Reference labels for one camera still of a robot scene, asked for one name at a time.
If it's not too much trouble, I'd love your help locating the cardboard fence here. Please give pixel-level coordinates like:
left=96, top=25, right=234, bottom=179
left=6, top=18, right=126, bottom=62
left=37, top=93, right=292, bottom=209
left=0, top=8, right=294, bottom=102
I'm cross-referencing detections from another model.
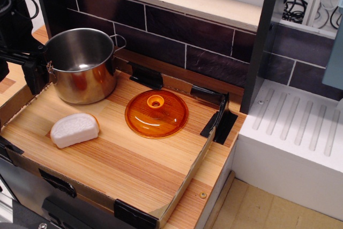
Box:
left=1, top=65, right=217, bottom=227

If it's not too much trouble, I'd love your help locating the black tape left edge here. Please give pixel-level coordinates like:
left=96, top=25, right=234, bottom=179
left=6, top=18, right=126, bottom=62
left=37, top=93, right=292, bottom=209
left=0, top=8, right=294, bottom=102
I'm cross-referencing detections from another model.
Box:
left=1, top=136, right=24, bottom=164

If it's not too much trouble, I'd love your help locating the black tape front left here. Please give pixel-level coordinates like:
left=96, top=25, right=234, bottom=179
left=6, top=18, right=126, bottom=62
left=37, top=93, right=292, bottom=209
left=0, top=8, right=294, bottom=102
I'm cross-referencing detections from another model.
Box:
left=39, top=168, right=77, bottom=198

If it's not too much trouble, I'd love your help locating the white drainboard sink unit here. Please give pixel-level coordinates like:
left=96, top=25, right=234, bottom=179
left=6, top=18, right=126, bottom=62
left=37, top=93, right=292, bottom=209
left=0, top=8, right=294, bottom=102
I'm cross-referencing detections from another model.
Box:
left=233, top=80, right=342, bottom=220

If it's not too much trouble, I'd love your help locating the orange glass pot lid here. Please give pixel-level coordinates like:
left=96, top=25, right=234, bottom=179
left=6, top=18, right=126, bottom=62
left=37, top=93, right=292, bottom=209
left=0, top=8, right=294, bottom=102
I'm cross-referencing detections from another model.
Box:
left=125, top=90, right=189, bottom=138

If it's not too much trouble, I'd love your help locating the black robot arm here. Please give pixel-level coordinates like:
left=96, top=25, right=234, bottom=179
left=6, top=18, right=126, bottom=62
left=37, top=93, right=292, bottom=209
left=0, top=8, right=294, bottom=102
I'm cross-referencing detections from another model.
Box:
left=1, top=0, right=49, bottom=95

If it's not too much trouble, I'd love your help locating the black tape corner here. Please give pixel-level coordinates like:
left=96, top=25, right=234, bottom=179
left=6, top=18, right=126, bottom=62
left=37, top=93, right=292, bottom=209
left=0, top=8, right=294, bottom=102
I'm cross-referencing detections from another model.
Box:
left=191, top=85, right=238, bottom=145
left=114, top=199, right=160, bottom=229

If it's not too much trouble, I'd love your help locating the teal grey box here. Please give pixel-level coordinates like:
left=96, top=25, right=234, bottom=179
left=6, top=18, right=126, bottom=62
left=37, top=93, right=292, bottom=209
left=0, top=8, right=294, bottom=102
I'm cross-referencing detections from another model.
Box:
left=322, top=21, right=343, bottom=90

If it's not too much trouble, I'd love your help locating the black tape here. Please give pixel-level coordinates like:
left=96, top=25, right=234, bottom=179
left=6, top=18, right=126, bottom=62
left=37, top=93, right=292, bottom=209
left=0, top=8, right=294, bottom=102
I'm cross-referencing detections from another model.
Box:
left=39, top=168, right=77, bottom=198
left=128, top=62, right=163, bottom=90

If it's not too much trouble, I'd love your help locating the brass screw in countertop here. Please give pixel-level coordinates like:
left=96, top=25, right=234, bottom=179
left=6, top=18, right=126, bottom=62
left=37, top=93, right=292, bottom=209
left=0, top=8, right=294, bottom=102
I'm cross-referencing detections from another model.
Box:
left=199, top=192, right=207, bottom=198

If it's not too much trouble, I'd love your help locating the black tape right corner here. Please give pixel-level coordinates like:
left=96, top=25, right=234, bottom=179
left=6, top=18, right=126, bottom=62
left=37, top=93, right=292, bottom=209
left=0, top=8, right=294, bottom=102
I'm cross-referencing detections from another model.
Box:
left=191, top=85, right=238, bottom=145

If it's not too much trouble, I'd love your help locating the stainless steel pot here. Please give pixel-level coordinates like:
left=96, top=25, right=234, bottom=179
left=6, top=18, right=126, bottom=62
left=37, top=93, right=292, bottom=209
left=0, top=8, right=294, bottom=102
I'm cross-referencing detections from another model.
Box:
left=45, top=28, right=117, bottom=105

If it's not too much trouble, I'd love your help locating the white toy bread slice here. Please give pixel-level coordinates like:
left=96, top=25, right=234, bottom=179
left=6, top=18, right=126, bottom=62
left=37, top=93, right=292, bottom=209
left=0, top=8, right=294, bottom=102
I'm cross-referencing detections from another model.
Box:
left=50, top=113, right=100, bottom=149

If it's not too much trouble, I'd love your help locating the black tape front corner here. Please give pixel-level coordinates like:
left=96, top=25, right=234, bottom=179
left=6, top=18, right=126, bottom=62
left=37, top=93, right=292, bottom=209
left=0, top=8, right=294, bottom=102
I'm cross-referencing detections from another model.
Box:
left=114, top=199, right=160, bottom=229

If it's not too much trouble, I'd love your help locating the dark grey vertical post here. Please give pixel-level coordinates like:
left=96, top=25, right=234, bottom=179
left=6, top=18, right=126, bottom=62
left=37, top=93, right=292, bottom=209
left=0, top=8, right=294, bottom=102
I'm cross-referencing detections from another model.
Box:
left=240, top=0, right=285, bottom=114

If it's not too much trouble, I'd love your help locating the black base bracket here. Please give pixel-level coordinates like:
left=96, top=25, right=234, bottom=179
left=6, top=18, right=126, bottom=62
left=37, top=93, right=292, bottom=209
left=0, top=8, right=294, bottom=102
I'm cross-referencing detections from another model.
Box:
left=42, top=196, right=122, bottom=228

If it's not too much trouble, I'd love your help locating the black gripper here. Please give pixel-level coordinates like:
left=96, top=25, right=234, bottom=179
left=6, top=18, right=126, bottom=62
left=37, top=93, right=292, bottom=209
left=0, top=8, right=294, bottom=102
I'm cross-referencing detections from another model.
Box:
left=0, top=17, right=49, bottom=95

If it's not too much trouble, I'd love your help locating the black tape at back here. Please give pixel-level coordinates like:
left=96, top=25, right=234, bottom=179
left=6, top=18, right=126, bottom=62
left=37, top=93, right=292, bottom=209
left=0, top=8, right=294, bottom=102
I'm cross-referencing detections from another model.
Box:
left=128, top=62, right=163, bottom=90

